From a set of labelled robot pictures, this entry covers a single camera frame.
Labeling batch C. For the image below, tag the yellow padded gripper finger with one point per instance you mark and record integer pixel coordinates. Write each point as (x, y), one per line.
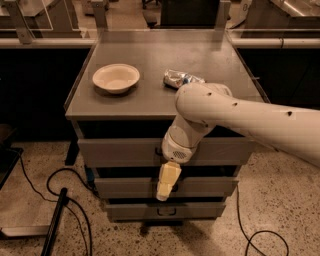
(168, 176)

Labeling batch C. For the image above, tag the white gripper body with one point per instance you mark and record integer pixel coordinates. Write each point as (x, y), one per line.
(175, 150)

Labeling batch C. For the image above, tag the grey top drawer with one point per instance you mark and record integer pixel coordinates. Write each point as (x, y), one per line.
(146, 152)

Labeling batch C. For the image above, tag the grey drawer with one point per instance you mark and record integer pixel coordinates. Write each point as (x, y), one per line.
(124, 188)
(146, 152)
(166, 211)

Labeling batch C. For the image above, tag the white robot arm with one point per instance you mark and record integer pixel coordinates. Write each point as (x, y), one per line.
(203, 106)

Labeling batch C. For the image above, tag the grey middle drawer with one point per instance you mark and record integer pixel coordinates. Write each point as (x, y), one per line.
(124, 188)

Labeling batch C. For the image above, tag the grey bottom drawer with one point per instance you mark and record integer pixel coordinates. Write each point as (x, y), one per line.
(166, 211)

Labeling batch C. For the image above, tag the grey drawer cabinet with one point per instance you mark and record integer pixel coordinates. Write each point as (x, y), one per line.
(147, 110)

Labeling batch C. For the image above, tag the crushed silver blue can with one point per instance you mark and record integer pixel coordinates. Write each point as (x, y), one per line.
(176, 79)

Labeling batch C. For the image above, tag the white paper bowl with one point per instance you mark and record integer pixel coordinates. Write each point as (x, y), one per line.
(116, 78)

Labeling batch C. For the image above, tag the black bar on floor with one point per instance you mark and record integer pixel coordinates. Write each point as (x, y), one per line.
(50, 237)

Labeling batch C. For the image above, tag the dark object left edge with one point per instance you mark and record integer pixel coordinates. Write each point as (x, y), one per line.
(9, 155)

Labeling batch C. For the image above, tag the white horizontal rail pipe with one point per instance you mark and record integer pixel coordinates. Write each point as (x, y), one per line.
(246, 43)

